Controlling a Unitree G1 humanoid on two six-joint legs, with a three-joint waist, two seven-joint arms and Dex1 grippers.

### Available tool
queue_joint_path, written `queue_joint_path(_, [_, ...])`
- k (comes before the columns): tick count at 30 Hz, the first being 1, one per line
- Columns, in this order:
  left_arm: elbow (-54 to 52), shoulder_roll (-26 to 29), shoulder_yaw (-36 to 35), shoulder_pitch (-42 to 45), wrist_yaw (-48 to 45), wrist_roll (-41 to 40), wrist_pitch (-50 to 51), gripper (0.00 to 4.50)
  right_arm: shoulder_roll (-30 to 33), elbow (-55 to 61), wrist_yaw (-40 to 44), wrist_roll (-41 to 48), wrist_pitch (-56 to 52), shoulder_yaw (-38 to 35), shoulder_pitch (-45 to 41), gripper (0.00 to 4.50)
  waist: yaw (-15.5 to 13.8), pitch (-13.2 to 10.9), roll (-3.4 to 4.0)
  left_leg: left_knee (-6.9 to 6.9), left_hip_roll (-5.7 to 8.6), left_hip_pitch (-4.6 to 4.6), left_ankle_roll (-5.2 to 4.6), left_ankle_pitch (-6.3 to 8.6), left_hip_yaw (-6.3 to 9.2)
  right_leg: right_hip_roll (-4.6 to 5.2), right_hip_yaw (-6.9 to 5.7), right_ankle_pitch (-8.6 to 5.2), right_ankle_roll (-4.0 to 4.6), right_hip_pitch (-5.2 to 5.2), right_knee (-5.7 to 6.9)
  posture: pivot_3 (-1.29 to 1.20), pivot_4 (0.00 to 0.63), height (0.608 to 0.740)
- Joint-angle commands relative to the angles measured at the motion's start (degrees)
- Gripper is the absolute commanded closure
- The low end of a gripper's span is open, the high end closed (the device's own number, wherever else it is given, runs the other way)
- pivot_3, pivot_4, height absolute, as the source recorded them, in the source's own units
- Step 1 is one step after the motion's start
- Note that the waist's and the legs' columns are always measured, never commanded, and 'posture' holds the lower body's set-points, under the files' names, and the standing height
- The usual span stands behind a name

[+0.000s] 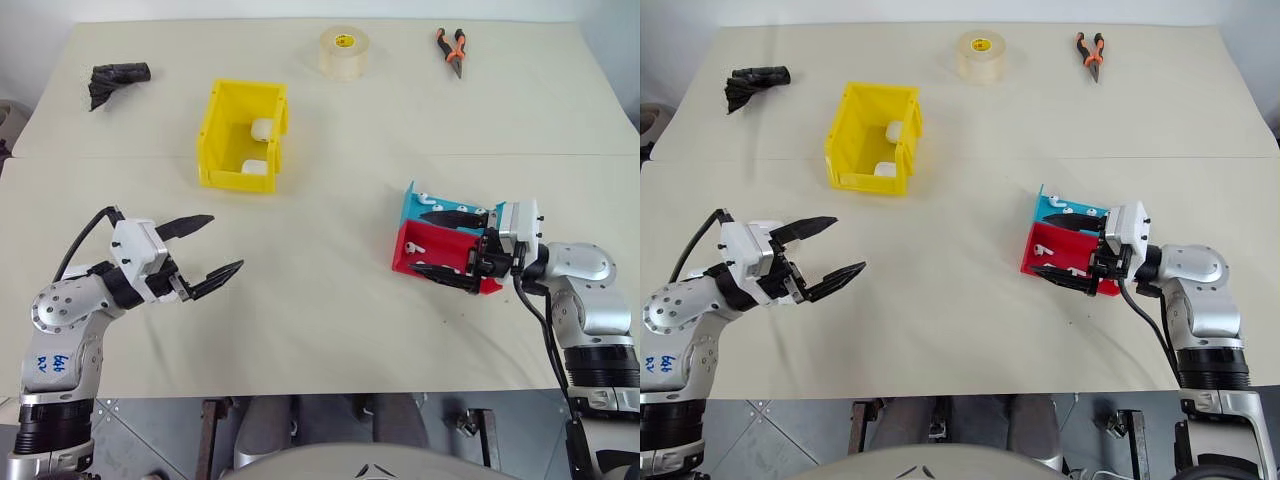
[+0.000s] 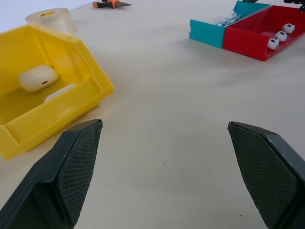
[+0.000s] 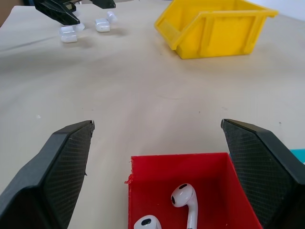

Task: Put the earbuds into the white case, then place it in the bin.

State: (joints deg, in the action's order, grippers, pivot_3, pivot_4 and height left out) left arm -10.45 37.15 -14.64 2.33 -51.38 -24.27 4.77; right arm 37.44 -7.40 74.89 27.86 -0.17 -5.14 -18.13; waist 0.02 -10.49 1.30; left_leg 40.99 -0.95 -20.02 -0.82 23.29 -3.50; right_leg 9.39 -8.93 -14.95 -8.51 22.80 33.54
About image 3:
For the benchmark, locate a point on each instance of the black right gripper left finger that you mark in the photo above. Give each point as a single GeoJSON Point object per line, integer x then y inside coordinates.
{"type": "Point", "coordinates": [50, 176]}

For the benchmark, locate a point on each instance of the teal flat object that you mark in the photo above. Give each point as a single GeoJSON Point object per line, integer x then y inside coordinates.
{"type": "Point", "coordinates": [299, 155]}

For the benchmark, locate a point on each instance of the white earbud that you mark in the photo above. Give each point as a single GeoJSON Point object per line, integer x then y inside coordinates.
{"type": "Point", "coordinates": [147, 223]}
{"type": "Point", "coordinates": [184, 198]}

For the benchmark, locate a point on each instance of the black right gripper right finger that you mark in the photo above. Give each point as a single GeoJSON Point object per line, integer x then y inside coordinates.
{"type": "Point", "coordinates": [259, 167]}

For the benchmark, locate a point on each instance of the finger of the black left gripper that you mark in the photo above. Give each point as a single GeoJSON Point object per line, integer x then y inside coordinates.
{"type": "Point", "coordinates": [104, 3]}
{"type": "Point", "coordinates": [57, 10]}

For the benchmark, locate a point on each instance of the yellow plastic bin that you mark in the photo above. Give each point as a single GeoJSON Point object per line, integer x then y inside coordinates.
{"type": "Point", "coordinates": [214, 31]}

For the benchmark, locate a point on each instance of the white earbud case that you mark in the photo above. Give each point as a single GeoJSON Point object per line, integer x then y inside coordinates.
{"type": "Point", "coordinates": [103, 24]}
{"type": "Point", "coordinates": [68, 34]}

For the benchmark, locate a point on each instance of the red plastic tray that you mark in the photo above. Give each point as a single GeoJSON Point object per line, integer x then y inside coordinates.
{"type": "Point", "coordinates": [190, 174]}

